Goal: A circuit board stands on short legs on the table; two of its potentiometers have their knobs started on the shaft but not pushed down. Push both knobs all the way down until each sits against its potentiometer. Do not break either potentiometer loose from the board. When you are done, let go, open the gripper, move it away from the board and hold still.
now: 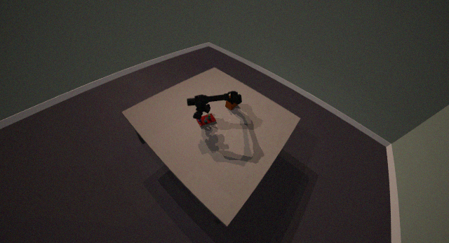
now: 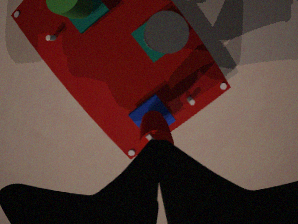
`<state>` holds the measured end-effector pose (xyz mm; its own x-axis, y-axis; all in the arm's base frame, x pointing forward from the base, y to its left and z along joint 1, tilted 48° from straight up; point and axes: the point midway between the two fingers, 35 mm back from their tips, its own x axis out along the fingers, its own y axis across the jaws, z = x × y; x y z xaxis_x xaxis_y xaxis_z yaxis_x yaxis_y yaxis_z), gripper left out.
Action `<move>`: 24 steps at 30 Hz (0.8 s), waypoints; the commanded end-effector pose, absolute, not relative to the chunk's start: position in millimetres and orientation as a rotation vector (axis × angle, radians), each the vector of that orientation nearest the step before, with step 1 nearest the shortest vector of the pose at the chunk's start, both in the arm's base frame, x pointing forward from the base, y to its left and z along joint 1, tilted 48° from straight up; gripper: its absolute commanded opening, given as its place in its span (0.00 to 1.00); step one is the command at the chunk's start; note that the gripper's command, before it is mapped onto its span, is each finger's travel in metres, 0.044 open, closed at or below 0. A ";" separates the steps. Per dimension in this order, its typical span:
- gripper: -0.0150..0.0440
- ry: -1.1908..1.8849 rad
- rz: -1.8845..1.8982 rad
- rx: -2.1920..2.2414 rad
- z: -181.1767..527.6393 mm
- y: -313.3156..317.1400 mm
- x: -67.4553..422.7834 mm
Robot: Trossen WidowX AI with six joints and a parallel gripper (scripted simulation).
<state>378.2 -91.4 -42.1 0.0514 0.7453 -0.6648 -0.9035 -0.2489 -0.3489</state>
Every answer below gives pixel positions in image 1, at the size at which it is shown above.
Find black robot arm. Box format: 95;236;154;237
187;91;242;113

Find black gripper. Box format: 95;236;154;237
193;106;203;119

